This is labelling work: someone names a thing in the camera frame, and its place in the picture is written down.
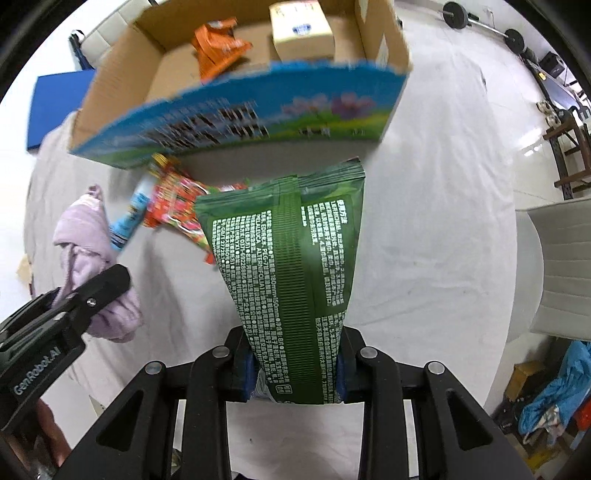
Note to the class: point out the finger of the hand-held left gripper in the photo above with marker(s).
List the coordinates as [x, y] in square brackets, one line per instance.
[104, 288]

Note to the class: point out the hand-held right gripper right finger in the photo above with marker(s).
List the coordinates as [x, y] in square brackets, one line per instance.
[344, 369]

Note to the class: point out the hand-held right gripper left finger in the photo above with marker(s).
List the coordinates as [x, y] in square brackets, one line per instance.
[243, 369]

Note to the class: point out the lilac cloth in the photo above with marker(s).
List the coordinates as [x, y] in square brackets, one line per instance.
[99, 277]

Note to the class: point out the green snack packet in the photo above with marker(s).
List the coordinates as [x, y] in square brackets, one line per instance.
[291, 286]

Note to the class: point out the printed cardboard box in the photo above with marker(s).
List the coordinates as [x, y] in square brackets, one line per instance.
[240, 83]

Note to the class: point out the person's left hand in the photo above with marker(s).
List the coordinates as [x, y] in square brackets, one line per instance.
[48, 431]

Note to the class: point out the blue white packet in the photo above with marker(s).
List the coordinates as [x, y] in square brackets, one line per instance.
[131, 217]

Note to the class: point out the red patterned snack packet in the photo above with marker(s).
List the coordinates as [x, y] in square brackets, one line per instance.
[182, 207]

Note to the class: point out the small cardboard box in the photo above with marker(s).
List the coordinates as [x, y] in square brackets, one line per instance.
[524, 378]

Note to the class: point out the blue mat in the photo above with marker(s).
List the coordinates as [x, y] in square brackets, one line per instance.
[57, 110]

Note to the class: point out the blue cloth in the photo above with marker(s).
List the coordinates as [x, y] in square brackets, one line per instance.
[556, 397]

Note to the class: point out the white chair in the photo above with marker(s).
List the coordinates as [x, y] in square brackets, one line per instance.
[556, 267]

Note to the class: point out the orange snack packet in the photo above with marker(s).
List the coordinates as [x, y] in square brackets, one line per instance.
[219, 46]

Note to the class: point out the wooden rack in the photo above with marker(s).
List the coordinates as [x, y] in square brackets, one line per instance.
[570, 152]

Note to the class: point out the beige carton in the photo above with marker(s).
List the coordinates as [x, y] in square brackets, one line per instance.
[300, 30]

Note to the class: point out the barbell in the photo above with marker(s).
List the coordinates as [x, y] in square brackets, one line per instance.
[485, 23]

